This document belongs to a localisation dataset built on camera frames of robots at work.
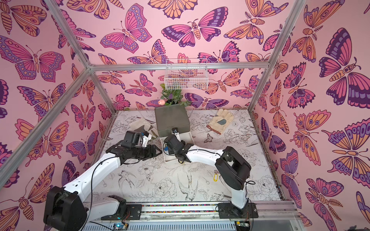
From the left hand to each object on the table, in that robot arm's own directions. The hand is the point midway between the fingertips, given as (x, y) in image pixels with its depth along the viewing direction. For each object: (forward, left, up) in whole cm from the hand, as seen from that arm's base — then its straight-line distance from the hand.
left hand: (160, 151), depth 81 cm
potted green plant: (+32, -4, +8) cm, 34 cm away
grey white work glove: (+29, +20, -13) cm, 38 cm away
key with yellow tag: (-9, -32, -13) cm, 36 cm away
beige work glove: (+34, -41, -13) cm, 55 cm away
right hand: (+7, -5, -5) cm, 9 cm away
